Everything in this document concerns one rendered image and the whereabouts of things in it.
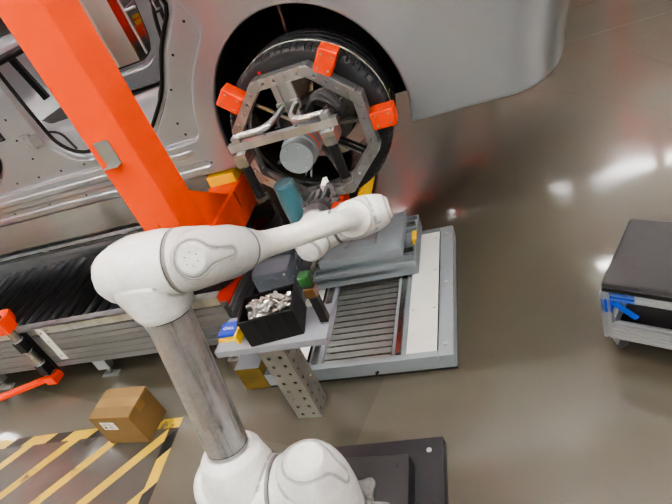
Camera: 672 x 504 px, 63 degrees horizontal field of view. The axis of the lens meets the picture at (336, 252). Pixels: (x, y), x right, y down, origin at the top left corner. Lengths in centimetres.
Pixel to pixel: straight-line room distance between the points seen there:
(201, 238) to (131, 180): 106
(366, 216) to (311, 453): 61
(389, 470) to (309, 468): 32
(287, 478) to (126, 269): 57
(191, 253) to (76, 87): 106
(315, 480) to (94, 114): 132
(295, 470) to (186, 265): 54
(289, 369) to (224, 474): 75
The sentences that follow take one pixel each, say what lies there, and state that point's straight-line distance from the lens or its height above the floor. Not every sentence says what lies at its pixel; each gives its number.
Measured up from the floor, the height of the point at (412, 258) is 15.
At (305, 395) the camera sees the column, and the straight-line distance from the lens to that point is 212.
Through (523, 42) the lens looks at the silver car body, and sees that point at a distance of 214.
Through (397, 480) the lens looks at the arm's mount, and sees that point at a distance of 152.
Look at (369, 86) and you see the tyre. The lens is 211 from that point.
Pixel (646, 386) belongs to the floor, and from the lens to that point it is 206.
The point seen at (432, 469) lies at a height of 30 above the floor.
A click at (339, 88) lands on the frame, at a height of 101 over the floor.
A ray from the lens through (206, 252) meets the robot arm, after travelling 99.
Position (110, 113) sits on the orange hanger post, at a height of 126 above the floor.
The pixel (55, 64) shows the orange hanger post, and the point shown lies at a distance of 195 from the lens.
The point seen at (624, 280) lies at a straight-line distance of 190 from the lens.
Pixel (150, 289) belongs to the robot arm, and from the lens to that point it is 110.
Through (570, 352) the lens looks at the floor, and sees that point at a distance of 215.
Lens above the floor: 162
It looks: 33 degrees down
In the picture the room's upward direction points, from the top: 24 degrees counter-clockwise
